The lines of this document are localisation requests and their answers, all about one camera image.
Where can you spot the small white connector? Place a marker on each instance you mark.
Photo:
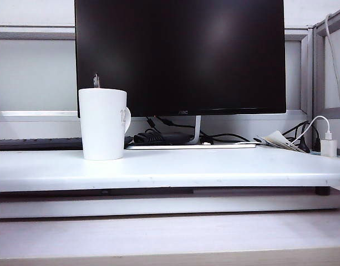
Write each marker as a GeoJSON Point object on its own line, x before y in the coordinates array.
{"type": "Point", "coordinates": [206, 143]}

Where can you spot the metal spoon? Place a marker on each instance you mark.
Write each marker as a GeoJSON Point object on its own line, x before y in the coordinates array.
{"type": "Point", "coordinates": [96, 81]}

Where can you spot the thin dark flat device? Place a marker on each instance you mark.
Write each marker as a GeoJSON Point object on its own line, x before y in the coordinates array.
{"type": "Point", "coordinates": [75, 192]}

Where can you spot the grey aluminium partition frame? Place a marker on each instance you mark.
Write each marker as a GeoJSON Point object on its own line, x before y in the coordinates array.
{"type": "Point", "coordinates": [317, 69]}

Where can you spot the black AOC computer monitor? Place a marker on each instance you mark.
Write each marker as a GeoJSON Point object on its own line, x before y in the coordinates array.
{"type": "Point", "coordinates": [186, 55]}

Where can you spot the black keyboard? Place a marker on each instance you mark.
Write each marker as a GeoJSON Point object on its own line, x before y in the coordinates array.
{"type": "Point", "coordinates": [34, 144]}

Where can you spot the grey partition rail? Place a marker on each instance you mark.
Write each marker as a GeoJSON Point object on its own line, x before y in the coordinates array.
{"type": "Point", "coordinates": [34, 32]}

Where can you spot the white mug with 12 print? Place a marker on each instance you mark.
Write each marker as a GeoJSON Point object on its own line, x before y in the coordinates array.
{"type": "Point", "coordinates": [101, 124]}

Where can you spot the black rubber board foot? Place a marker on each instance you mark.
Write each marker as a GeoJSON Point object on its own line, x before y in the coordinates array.
{"type": "Point", "coordinates": [323, 191]}

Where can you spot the folded paper booklet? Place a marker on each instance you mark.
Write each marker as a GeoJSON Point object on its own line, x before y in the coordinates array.
{"type": "Point", "coordinates": [278, 140]}

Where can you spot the white USB charger block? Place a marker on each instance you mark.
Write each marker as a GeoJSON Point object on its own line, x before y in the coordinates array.
{"type": "Point", "coordinates": [329, 148]}

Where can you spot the black power adapter brick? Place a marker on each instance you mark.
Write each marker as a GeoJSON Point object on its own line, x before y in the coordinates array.
{"type": "Point", "coordinates": [158, 137]}

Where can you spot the white raised desk board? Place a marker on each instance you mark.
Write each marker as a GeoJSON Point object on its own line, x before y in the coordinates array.
{"type": "Point", "coordinates": [186, 169]}

